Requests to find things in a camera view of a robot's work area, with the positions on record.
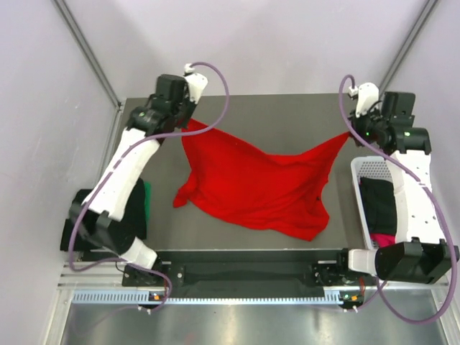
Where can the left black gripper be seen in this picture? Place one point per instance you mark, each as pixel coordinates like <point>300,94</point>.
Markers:
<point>190,106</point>

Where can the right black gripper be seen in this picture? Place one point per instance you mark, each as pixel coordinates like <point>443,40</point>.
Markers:
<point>356,121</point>

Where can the red t shirt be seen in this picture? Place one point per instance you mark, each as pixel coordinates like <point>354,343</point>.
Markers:
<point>238,183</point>

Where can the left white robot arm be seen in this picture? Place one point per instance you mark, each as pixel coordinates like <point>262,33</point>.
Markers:
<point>98,217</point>

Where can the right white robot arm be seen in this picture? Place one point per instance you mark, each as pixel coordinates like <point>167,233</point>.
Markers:
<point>420,253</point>

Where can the white plastic basket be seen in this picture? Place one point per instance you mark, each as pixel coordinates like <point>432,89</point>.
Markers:
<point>373,169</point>

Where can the black t shirt in basket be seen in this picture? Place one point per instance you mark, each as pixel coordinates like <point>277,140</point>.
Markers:
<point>379,206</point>

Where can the folded green t shirt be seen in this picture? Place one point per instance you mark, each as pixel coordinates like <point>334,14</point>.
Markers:
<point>147,201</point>

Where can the pink t shirt in basket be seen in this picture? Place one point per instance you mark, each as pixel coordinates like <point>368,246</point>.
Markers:
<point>382,240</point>

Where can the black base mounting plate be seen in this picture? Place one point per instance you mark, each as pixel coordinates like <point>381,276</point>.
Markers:
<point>324,267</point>

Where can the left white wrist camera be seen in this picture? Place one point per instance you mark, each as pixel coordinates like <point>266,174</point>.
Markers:
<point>196,83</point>

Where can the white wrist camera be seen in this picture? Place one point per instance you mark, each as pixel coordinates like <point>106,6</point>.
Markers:
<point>196,83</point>
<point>366,95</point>

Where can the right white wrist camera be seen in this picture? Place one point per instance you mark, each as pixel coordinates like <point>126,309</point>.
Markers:
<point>366,95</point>

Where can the left aluminium frame post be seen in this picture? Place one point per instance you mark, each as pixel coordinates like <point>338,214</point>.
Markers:
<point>80,39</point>

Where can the aluminium frame post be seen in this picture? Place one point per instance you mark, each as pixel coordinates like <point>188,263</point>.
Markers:
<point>80,39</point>
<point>409,39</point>

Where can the right aluminium frame post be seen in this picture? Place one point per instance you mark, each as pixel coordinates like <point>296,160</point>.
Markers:
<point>409,39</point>

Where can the slotted cable duct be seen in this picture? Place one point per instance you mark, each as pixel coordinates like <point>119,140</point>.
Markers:
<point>144,297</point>

